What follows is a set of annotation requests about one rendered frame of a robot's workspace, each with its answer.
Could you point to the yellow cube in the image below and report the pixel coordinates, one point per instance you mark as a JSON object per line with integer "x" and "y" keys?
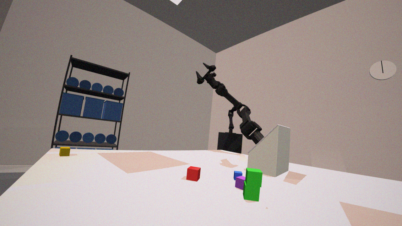
{"x": 64, "y": 151}

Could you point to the purple block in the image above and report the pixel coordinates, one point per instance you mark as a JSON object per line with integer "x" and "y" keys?
{"x": 240, "y": 182}

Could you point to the green block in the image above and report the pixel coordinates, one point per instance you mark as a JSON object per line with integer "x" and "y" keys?
{"x": 253, "y": 177}
{"x": 251, "y": 192}

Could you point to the blue block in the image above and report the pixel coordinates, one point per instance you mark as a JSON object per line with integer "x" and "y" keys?
{"x": 237, "y": 173}

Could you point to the red block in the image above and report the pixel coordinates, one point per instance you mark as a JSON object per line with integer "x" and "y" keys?
{"x": 193, "y": 173}

